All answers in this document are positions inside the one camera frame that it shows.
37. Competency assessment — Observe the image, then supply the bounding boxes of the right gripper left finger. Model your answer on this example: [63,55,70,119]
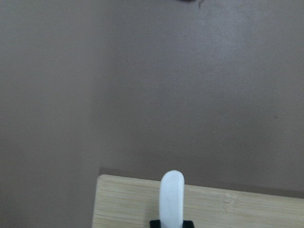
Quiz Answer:
[149,220,161,228]

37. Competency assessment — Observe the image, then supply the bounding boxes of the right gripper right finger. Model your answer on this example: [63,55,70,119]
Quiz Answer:
[182,220,194,228]

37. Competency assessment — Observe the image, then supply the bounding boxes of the white ceramic spoon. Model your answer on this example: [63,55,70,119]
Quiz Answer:
[159,170,184,228]

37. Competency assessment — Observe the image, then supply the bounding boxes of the bamboo cutting board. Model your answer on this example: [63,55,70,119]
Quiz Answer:
[92,174,304,228]

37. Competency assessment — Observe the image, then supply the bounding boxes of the grey folded cloth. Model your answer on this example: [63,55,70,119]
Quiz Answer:
[177,0,205,9]

